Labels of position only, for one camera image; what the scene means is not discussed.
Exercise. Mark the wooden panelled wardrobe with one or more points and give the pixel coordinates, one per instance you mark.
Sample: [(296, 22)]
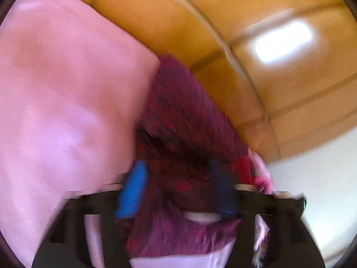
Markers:
[(284, 71)]

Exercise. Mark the pink bed cover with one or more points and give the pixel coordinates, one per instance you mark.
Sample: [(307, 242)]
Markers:
[(73, 90)]

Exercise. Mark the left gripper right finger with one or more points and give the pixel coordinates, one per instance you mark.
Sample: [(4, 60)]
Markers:
[(290, 242)]

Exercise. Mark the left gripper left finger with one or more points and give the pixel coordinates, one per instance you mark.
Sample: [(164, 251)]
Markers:
[(85, 232)]

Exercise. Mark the red floral knit sweater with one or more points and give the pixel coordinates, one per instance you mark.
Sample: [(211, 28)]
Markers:
[(180, 131)]

